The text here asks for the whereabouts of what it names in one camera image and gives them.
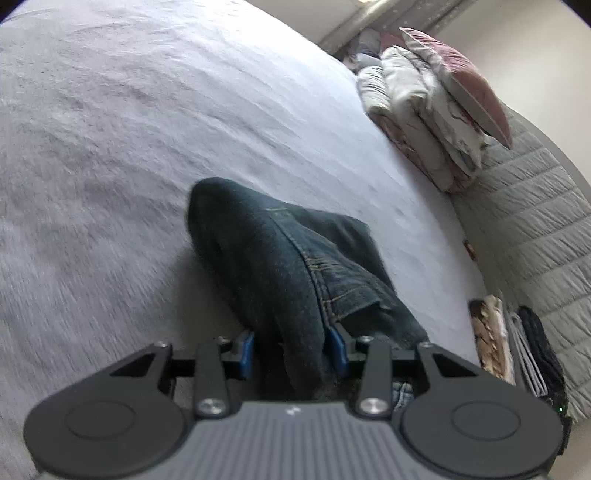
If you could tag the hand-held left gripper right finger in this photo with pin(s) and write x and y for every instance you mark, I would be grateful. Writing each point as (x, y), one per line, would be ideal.
(336, 350)

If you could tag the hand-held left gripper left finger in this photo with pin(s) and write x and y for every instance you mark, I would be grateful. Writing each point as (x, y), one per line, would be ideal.
(247, 355)

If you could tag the white grey folded garment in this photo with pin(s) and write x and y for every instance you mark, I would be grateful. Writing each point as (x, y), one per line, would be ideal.
(526, 360)

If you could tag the black folded garment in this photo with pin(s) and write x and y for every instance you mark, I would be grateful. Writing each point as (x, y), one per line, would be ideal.
(540, 341)

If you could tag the cream ruffled folded garment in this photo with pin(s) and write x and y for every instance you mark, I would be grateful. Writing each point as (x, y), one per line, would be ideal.
(491, 332)

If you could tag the small brown object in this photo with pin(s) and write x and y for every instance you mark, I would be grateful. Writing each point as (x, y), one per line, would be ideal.
(469, 249)

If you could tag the grey quilted headboard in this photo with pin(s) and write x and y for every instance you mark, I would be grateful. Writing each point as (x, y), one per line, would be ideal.
(531, 230)

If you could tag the bed with grey sheet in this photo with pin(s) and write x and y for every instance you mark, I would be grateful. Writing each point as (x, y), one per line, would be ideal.
(138, 138)

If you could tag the grey pink folded quilt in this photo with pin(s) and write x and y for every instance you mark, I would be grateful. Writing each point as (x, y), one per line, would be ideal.
(397, 110)

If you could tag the white printed folded quilt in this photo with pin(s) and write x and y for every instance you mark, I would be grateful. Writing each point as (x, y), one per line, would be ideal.
(429, 101)

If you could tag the pink grey pillow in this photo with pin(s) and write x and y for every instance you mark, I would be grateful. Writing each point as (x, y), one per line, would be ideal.
(466, 87)

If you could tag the small grey pillow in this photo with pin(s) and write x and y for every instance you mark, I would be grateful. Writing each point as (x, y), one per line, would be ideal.
(367, 46)

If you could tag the light patterned curtain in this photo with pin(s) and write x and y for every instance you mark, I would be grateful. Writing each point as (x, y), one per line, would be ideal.
(392, 18)

